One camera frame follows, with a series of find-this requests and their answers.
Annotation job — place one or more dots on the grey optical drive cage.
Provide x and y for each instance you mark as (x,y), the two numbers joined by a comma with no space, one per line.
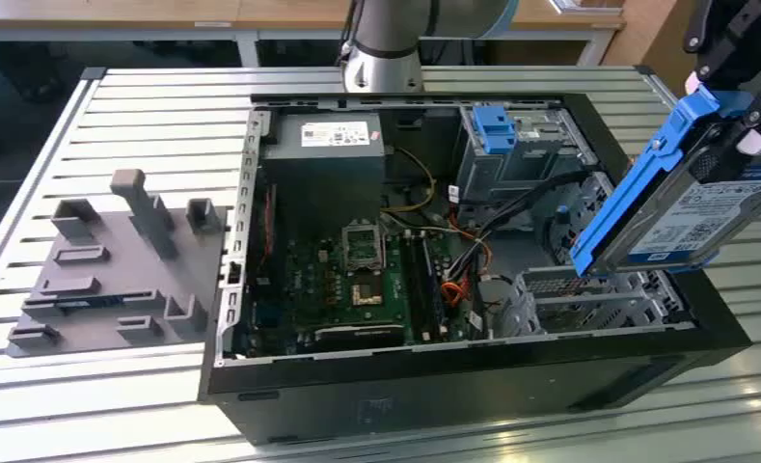
(535,169)

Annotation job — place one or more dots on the green motherboard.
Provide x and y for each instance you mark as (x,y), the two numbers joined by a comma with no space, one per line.
(316,289)

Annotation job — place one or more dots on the wooden cabinet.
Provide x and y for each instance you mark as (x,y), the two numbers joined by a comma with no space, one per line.
(651,34)

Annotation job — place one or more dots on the black RAM slot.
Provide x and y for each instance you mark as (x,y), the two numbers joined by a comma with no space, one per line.
(411,284)

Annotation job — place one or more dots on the grey parts rack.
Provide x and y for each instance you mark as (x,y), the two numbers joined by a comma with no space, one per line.
(117,241)

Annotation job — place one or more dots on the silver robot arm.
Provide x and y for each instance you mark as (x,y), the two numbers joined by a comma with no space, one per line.
(387,29)

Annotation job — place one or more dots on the dark RAM stick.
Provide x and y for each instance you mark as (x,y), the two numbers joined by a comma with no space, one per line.
(78,304)

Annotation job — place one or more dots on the grey disk bay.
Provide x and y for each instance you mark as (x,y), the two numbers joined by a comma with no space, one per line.
(587,304)

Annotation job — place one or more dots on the wooden desk with white frame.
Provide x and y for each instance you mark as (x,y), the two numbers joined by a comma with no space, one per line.
(161,12)

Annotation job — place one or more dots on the blue drive latch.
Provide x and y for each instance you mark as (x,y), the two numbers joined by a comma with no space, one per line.
(493,128)

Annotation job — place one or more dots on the hard disk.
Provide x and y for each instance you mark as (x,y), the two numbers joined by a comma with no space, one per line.
(676,212)

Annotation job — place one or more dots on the black case fan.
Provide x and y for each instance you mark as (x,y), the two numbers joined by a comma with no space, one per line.
(560,231)

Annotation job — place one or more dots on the black PC case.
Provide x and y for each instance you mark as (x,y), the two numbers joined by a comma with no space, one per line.
(419,400)

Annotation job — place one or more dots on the black graphics card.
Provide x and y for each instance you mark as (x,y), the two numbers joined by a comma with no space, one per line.
(361,335)

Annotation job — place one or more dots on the grey power supply unit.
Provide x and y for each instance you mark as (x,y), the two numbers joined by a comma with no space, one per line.
(323,183)

